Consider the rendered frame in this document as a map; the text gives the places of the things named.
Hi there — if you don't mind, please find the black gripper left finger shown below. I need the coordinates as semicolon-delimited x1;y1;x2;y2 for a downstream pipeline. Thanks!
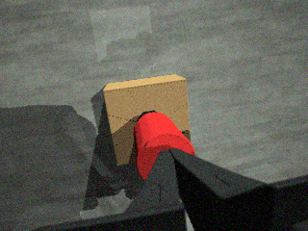
32;149;187;231

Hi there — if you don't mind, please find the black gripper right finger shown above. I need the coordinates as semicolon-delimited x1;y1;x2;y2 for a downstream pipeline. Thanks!
169;148;308;231

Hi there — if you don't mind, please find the tan wooden block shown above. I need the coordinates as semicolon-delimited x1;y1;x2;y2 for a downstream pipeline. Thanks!
103;74;191;166

